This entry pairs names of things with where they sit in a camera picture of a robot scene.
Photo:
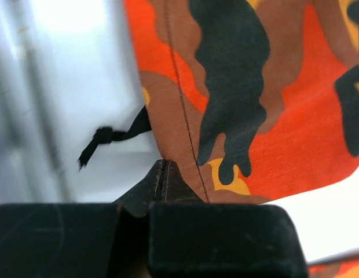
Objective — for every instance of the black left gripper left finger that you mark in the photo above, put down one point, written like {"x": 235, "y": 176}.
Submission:
{"x": 79, "y": 239}

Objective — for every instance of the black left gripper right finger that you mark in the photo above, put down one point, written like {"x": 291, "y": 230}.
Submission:
{"x": 191, "y": 238}

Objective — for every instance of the orange camouflage trousers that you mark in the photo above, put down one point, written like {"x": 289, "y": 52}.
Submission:
{"x": 254, "y": 100}

